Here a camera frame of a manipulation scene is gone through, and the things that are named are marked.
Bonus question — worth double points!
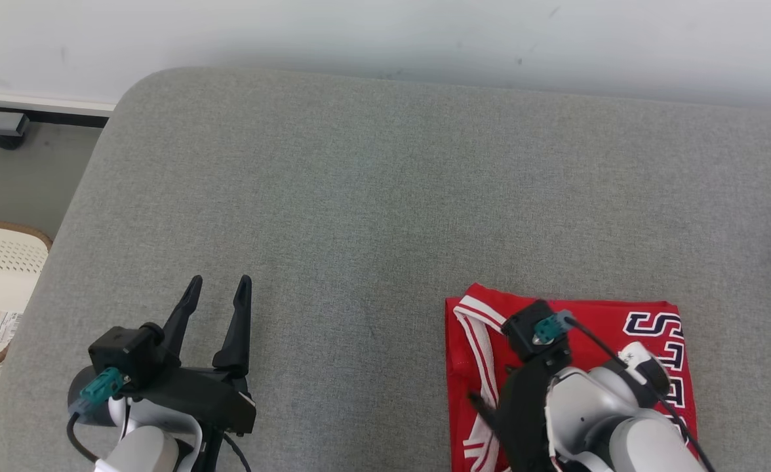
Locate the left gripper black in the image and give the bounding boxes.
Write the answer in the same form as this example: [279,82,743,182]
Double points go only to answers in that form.
[130,274,258,439]

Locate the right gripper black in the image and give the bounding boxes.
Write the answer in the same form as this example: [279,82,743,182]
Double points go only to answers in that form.
[467,349,574,472]

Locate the red jersey shirt white sleeves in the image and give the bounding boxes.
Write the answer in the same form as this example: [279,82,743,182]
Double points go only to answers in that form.
[444,283,700,472]

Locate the right arm red white wires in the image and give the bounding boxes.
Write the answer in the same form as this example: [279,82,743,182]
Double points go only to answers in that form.
[543,387,566,472]

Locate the left arm black cable teal plug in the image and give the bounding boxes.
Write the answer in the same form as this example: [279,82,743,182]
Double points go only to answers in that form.
[66,366,130,465]

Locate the white wall baseboard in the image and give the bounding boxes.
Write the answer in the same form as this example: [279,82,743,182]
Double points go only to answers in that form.
[0,90,119,119]

